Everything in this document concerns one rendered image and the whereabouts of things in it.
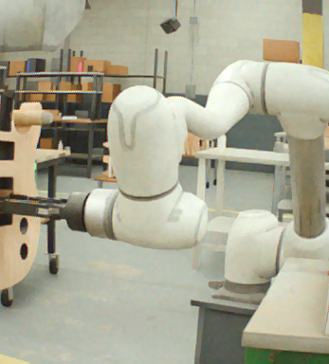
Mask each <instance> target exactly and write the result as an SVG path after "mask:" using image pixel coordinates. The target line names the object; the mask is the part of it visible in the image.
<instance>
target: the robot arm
mask: <svg viewBox="0 0 329 364"><path fill-rule="evenodd" d="M252 114H267V115H270V116H276V118H277V120H278V122H280V124H281V126H282V128H283V129H284V130H285V132H286V138H287V144H288V151H289V161H290V176H291V193H292V204H293V215H294V220H293V221H292V222H290V224H289V225H288V227H287V228H285V227H281V226H278V219H277V218H276V216H275V215H273V214H271V213H270V212H269V211H267V210H264V209H248V210H243V211H242V212H241V213H240V214H239V216H238V217H237V219H236V220H235V221H234V223H233V225H232V226H231V228H230V231H229V234H228V240H227V246H226V256H225V278H224V279H223V280H210V282H209V287H210V288H212V289H215V290H216V291H214V292H212V293H211V297H212V298H214V299H220V300H235V301H239V302H248V303H252V304H258V305H260V303H261V302H262V301H263V299H264V297H265V296H266V294H267V291H268V289H269V287H270V286H271V281H272V278H274V277H277V275H278V274H279V272H280V270H281V269H282V268H283V263H284V261H285V260H286V259H287V258H292V257H296V258H303V259H307V258H309V259H316V260H321V259H323V260H328V261H329V220H328V219H327V218H326V203H325V151H324V131H325V130H326V128H327V126H328V123H329V72H328V71H326V70H324V69H322V68H318V67H315V66H309V65H307V64H292V63H280V64H278V63H261V62H253V61H250V60H244V61H237V62H235V63H234V64H230V65H229V66H228V68H227V69H225V70H224V71H223V72H222V73H221V75H219V77H218V78H217V79H216V81H214V83H213V88H212V89H211V91H210V94H209V97H208V101H207V104H206V108H204V107H203V106H201V105H197V104H195V103H193V102H192V101H190V100H188V99H185V98H182V97H169V98H167V99H165V98H164V96H163V95H162V94H161V93H160V92H158V91H156V89H154V88H151V87H148V86H144V85H139V86H133V87H130V88H127V89H126V90H124V91H123V92H122V93H121V94H120V95H119V96H117V97H116V98H115V99H114V100H113V103H112V105H111V108H110V111H109V116H108V123H107V133H108V142H109V150H110V155H111V159H112V168H113V172H114V174H115V177H116V179H117V182H118V186H119V189H118V190H116V191H112V190H102V189H96V190H93V191H73V192H71V194H70V195H69V197H68V199H67V198H45V197H40V196H37V197H36V198H35V197H32V196H30V197H28V196H26V195H18V194H10V195H7V196H0V212H3V213H5V214H14V215H23V216H31V217H40V218H45V219H47V218H51V219H53V220H61V219H65V220H66V222H67V225H68V227H69V228H70V230H72V231H78V232H86V233H89V235H90V236H91V238H93V237H97V238H102V239H107V240H112V241H122V242H124V243H127V244H130V245H132V246H137V247H142V248H149V249H162V250H166V249H184V248H192V247H195V246H196V245H198V244H199V243H200V242H201V241H202V239H203V238H204V236H205V234H206V231H207V227H208V207H207V204H206V203H205V202H204V201H202V200H201V199H200V198H198V196H196V195H194V194H191V193H187V192H183V191H182V189H181V186H180V184H179V182H178V178H177V165H178V163H179V162H180V161H181V156H182V151H183V146H184V142H185V139H186V136H187V131H188V132H190V133H192V134H193V135H195V136H196V137H199V138H202V139H215V138H218V137H220V136H223V135H224V134H225V133H226V132H227V131H228V130H229V129H230V128H231V127H232V126H233V125H235V124H236V122H237V121H239V120H240V119H241V118H243V117H244V116H245V115H252Z"/></svg>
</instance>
